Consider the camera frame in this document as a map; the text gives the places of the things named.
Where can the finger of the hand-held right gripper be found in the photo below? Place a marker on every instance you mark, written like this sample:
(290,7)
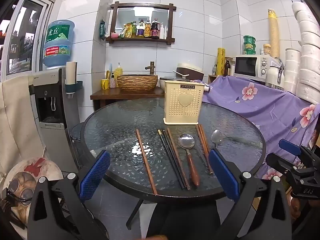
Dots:
(280,162)
(290,147)

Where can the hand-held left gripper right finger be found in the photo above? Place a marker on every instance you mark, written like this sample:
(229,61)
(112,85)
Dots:
(223,175)

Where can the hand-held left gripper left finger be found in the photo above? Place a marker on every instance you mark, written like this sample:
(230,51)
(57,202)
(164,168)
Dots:
(96,172)

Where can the all-metal spoon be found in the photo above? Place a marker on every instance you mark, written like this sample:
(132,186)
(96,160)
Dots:
(217,137)

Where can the cream perforated utensil holder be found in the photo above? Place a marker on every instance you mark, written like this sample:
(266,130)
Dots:
(183,105)

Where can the dark round stool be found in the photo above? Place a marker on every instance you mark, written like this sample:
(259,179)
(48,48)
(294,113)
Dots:
(76,132)

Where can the purple floral cloth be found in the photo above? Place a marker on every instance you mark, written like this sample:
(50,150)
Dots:
(262,107)

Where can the round glass table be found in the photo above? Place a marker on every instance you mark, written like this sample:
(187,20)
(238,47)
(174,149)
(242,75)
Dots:
(120,130)

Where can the grey water dispenser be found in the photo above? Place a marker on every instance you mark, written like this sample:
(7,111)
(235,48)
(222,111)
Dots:
(52,130)

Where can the round printed fan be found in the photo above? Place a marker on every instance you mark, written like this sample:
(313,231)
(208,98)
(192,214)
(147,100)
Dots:
(25,175)

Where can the white kettle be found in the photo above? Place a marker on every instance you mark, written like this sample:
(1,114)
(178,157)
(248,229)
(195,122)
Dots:
(272,76)

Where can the wooden counter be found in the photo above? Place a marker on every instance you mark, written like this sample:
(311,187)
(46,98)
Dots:
(112,96)

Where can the large stack of white bowls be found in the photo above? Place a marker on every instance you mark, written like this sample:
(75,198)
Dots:
(308,62)

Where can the white roll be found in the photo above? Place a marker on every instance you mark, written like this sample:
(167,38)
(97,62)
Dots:
(207,88)

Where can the yellow cup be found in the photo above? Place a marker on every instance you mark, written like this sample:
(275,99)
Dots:
(105,85)

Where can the teal cup holder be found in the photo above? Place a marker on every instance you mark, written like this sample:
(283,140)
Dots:
(75,86)

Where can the small patterned pump bottle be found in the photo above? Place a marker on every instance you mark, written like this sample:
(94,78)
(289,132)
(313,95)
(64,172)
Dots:
(112,82)

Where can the white microwave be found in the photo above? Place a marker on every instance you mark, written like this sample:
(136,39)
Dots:
(246,66)

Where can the beige cloth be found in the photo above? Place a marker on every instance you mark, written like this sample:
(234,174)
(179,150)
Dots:
(17,120)

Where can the small wooden box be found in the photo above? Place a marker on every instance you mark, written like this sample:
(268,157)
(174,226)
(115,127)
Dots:
(212,78)

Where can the brown ribbed basin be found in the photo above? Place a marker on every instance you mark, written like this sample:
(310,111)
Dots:
(137,83)

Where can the jar with yellow lid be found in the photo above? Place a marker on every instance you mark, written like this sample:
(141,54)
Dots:
(266,50)

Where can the brown glass bottle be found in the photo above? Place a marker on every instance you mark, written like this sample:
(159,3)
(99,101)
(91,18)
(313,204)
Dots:
(227,68)

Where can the yellow soap dispenser bottle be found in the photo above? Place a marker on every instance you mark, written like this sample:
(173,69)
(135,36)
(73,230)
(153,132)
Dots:
(118,71)

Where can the white paper cup sleeve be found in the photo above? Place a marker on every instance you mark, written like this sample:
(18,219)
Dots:
(70,71)

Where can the yellow roll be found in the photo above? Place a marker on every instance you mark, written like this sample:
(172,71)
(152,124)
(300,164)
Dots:
(221,62)

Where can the brown and white rice cooker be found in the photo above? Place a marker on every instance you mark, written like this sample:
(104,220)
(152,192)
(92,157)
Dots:
(190,71)

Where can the stack of green noodle bowls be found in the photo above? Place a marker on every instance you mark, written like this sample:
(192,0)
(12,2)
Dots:
(249,45)

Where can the white pot with lid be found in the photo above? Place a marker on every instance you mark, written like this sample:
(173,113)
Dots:
(162,83)

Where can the tall stack of paper cups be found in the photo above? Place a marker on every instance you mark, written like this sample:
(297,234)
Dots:
(273,35)

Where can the brass faucet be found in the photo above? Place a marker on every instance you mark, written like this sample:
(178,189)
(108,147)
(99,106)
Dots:
(151,67)

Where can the blue water jug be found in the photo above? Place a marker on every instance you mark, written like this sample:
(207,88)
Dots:
(58,45)

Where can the pink bowl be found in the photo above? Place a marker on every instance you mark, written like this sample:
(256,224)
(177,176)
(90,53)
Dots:
(114,35)

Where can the wooden framed mirror shelf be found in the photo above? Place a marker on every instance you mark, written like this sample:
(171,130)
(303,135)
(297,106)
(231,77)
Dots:
(141,41)

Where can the green hanging packet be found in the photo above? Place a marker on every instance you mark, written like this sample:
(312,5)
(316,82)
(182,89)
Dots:
(102,30)

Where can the yellow sauce packet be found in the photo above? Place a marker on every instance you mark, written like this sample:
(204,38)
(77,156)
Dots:
(127,31)

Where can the green bottle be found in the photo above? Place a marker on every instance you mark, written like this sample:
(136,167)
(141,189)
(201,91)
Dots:
(134,31)

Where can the purple label bottle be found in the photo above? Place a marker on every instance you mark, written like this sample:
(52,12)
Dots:
(140,31)

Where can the brown label bottle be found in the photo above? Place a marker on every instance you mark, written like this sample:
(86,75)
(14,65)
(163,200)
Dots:
(147,31)

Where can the small white bottle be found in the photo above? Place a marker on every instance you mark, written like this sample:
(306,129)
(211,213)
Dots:
(165,33)

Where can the dark soy sauce bottle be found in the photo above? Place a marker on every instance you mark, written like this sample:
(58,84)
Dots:
(155,31)

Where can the white squeeze bottle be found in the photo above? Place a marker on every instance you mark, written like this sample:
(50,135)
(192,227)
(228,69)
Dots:
(162,32)

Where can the window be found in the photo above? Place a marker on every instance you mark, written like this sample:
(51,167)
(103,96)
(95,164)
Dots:
(25,35)

